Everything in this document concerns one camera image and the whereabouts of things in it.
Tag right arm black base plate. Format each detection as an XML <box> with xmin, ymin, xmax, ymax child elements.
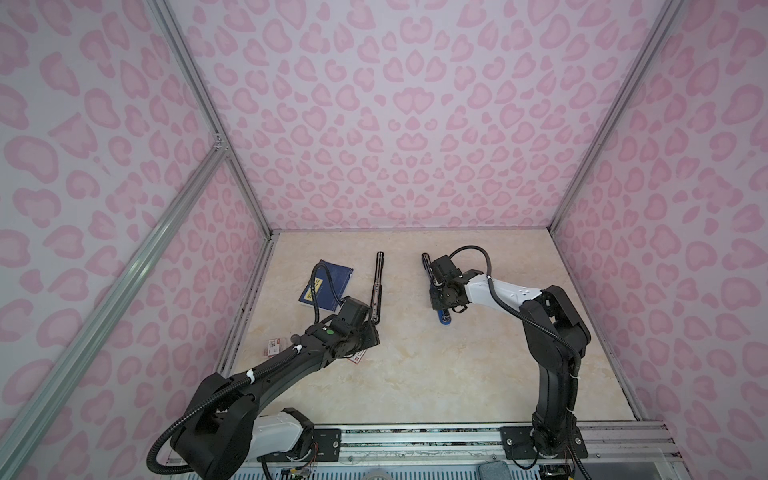
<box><xmin>499</xmin><ymin>425</ymin><xmax>589</xmax><ymax>461</ymax></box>

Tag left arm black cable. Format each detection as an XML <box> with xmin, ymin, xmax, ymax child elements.
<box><xmin>146</xmin><ymin>262</ymin><xmax>337</xmax><ymax>476</ymax></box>

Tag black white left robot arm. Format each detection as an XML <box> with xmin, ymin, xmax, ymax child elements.
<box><xmin>146</xmin><ymin>296</ymin><xmax>380</xmax><ymax>479</ymax></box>

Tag small red white staple box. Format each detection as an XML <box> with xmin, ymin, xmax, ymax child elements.
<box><xmin>265</xmin><ymin>338</ymin><xmax>283</xmax><ymax>357</ymax></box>

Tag grey cloth pad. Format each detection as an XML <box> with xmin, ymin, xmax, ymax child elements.
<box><xmin>477</xmin><ymin>460</ymin><xmax>512</xmax><ymax>480</ymax></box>

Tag blue long stapler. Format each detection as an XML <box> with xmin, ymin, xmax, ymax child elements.
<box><xmin>421</xmin><ymin>252</ymin><xmax>452</xmax><ymax>325</ymax></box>

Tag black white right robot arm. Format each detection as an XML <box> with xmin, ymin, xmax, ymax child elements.
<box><xmin>422</xmin><ymin>253</ymin><xmax>591</xmax><ymax>458</ymax></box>

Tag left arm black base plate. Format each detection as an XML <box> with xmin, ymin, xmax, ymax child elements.
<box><xmin>257</xmin><ymin>428</ymin><xmax>342</xmax><ymax>463</ymax></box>

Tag aluminium front rail frame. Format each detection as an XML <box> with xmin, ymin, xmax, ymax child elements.
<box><xmin>267</xmin><ymin>421</ymin><xmax>691</xmax><ymax>479</ymax></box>

